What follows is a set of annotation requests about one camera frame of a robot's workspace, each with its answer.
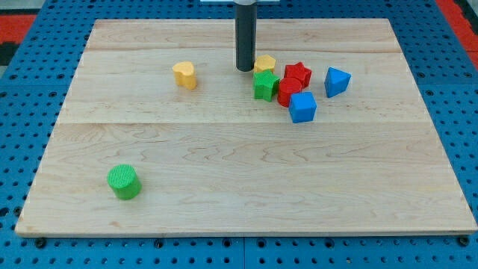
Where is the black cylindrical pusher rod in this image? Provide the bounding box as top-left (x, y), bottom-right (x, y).
top-left (235, 0), bottom-right (257, 72)

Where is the green star block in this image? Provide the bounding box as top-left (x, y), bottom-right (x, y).
top-left (252, 69), bottom-right (279, 102)

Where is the red star block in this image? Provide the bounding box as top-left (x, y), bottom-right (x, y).
top-left (284, 62), bottom-right (312, 89)

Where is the yellow heart block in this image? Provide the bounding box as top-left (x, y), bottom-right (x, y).
top-left (173, 61), bottom-right (197, 90)

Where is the yellow hexagon block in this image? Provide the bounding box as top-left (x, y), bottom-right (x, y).
top-left (253, 55), bottom-right (276, 72)

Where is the red cylinder block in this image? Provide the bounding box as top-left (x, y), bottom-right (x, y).
top-left (277, 77), bottom-right (302, 107)

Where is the blue cube block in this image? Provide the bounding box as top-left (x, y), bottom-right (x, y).
top-left (288, 92), bottom-right (317, 123)

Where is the blue triangle block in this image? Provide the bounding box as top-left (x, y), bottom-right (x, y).
top-left (324, 67), bottom-right (352, 98)

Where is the light wooden board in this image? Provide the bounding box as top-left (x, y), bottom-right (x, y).
top-left (15, 19), bottom-right (477, 238)

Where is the green cylinder block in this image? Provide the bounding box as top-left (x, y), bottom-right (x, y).
top-left (107, 164), bottom-right (142, 200)

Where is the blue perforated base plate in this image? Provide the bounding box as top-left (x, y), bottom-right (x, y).
top-left (1, 0), bottom-right (477, 268)

